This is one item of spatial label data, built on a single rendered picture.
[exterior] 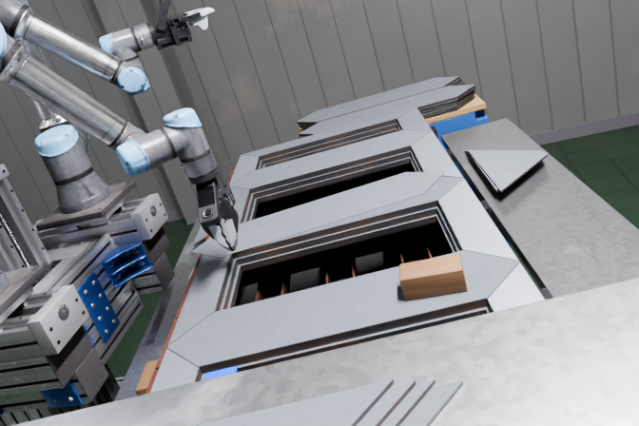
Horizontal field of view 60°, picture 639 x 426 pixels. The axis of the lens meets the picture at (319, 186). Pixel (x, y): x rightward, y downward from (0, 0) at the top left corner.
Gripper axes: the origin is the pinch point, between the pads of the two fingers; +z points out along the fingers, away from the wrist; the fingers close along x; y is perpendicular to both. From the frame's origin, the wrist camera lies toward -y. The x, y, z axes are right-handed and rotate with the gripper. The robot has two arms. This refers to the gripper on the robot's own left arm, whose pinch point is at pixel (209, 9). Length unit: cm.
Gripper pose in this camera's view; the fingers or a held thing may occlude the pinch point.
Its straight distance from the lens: 188.6
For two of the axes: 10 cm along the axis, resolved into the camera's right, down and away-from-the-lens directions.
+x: 3.3, 4.1, -8.5
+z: 9.2, -3.6, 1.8
